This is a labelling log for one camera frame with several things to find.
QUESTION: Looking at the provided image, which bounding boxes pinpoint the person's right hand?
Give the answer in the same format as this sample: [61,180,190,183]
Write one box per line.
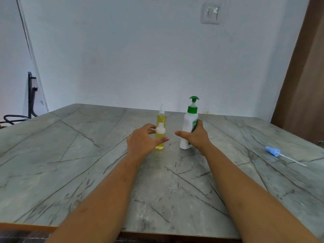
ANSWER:
[175,119,213,157]

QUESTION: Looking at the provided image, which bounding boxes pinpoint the person's left hand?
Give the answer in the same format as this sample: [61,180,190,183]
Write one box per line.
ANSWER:
[126,123,169,160]

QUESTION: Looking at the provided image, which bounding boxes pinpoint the small yellow bottle white cap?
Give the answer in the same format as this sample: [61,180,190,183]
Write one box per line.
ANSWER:
[155,122,166,151]

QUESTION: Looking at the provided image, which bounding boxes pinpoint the white bottle green pump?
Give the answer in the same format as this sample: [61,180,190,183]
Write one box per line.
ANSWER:
[179,96,200,150]

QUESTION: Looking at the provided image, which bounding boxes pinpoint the person's left forearm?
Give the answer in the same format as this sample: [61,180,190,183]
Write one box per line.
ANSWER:
[47,153,146,243]

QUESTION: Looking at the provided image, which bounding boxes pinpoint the person's right forearm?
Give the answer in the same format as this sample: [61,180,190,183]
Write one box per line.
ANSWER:
[200,147,322,243]

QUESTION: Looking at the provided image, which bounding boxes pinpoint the tall yellow spray bottle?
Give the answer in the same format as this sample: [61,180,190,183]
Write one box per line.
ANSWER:
[157,104,167,127]

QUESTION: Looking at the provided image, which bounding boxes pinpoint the blue spray nozzle with tube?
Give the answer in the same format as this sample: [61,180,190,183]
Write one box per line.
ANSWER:
[265,146,308,167]

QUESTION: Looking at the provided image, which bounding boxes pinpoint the brown wooden door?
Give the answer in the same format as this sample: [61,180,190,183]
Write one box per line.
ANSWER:
[270,0,324,150]

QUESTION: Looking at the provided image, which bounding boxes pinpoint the black metal chair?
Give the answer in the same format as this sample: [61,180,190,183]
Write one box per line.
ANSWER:
[3,72,39,125]

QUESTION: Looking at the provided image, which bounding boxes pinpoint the white wall switch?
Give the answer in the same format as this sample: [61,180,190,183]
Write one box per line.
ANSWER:
[201,3,220,25]

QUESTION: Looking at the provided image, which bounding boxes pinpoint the wall cable conduit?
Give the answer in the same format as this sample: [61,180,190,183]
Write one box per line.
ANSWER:
[16,0,34,60]

